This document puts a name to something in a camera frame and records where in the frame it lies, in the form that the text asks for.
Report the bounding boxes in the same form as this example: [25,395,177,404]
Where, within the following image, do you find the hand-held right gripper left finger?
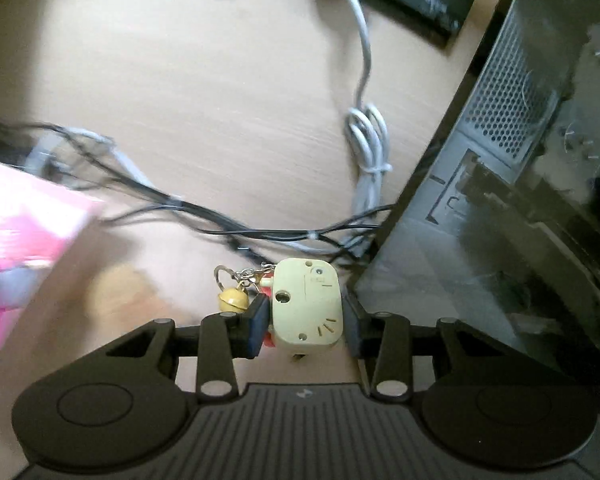
[105,295,272,401]

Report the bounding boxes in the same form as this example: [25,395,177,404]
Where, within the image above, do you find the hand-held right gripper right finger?
[342,292,497,401]

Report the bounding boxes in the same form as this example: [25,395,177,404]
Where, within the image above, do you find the cream keychain toy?
[214,257,343,362]

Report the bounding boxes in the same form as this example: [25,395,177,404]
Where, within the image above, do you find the pink box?
[0,155,109,431]

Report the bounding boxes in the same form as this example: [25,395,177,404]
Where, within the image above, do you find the black computer case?
[352,0,600,386]

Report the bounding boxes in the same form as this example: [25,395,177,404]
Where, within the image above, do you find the black cable bundle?
[0,114,397,268]

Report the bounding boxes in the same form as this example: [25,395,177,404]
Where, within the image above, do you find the white cable bundle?
[314,0,395,257]

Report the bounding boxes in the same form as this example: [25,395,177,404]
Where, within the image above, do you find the grey cable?
[27,127,183,203]

